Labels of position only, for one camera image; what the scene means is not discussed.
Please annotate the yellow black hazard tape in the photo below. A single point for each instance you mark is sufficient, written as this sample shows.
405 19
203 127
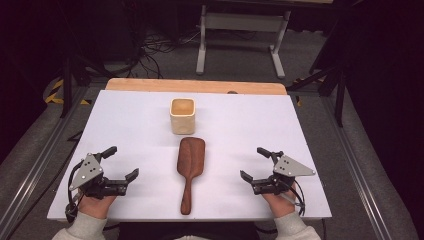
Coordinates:
54 95

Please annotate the white metal desk frame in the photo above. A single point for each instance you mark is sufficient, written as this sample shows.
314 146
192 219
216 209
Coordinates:
245 22

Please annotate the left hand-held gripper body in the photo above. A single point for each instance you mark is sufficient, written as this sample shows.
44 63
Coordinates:
87 173

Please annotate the person's left hand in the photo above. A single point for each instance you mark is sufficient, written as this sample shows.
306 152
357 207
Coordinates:
95 206

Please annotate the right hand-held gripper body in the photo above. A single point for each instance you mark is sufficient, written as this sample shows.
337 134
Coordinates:
290 168

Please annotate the square wooden cup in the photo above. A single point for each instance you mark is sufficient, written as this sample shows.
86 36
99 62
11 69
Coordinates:
182 116

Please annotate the black metal stand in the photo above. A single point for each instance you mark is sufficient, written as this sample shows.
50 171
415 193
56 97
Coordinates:
67 90
339 100

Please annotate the person's right hand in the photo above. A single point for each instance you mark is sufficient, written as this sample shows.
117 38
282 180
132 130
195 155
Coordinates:
279 204

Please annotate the dark wooden spatula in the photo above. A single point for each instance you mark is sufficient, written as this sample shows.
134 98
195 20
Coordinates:
190 160

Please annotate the aluminium rail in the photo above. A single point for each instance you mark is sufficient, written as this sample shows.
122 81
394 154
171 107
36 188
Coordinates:
36 170
356 166

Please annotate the white board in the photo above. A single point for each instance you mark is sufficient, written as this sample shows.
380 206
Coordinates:
140 133

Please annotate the wooden table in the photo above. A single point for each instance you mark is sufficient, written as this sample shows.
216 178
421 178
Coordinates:
196 86

